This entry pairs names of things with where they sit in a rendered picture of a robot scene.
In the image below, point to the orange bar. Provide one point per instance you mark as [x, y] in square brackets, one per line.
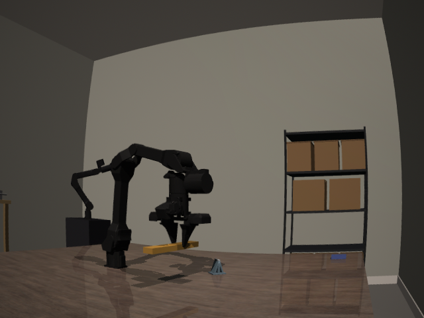
[169, 247]

